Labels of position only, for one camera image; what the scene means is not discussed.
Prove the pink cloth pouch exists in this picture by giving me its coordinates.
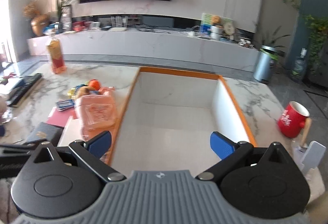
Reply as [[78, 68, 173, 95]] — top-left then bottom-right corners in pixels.
[[75, 95, 118, 140]]

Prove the dark blue gift box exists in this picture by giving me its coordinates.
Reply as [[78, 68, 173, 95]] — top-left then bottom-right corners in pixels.
[[25, 122, 63, 146]]

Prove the pink notebook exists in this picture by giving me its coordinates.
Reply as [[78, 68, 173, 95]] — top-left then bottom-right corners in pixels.
[[46, 106, 76, 128]]

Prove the brown plush bear toy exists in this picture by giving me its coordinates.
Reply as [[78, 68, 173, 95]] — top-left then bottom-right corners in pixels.
[[74, 86, 95, 100]]

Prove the orange white storage box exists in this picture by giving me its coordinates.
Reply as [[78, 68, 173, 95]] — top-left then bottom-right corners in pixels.
[[108, 67, 256, 176]]

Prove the orange crochet ball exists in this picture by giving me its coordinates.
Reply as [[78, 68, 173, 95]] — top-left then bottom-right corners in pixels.
[[88, 79, 101, 91]]

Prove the red ceramic mug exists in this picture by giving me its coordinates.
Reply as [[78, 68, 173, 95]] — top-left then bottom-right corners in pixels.
[[277, 101, 312, 138]]

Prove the black remote control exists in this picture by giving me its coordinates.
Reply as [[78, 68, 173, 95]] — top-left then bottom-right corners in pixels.
[[7, 73, 43, 107]]

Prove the iced tea bottle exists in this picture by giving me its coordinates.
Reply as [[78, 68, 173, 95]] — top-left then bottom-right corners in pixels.
[[47, 37, 66, 74]]

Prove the grey trash bin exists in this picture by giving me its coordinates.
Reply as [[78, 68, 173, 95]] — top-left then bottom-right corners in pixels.
[[253, 45, 278, 83]]

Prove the water jug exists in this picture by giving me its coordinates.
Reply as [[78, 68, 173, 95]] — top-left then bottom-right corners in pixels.
[[291, 48, 307, 82]]

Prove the marble tv cabinet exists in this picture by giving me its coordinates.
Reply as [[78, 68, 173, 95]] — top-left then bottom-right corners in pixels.
[[27, 26, 261, 73]]

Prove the potted green plant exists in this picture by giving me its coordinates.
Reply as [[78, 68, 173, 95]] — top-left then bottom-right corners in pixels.
[[254, 24, 291, 60]]

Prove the white wifi router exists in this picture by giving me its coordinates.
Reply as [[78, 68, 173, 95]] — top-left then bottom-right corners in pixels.
[[109, 16, 128, 32]]

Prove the teddy bear on shelf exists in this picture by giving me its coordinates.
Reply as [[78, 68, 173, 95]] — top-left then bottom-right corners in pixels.
[[211, 15, 221, 26]]

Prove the golden vase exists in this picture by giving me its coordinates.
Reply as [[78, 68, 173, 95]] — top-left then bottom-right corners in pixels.
[[31, 14, 49, 37]]

